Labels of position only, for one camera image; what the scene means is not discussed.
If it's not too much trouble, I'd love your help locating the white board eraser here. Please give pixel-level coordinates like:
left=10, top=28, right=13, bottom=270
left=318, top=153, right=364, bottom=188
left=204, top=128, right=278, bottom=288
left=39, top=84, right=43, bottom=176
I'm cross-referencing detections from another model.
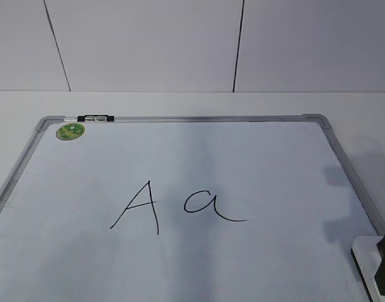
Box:
left=351, top=236, right=385, bottom=302

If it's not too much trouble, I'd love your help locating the round green magnet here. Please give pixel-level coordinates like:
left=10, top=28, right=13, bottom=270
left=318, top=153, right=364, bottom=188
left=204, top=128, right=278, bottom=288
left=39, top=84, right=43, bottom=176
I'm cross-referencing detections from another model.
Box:
left=56, top=123, right=86, bottom=141

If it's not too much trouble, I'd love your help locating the white board with grey frame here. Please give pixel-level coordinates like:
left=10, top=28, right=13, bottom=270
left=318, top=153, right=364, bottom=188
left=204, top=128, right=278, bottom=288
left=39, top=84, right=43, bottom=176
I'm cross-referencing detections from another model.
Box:
left=0, top=115, right=385, bottom=301

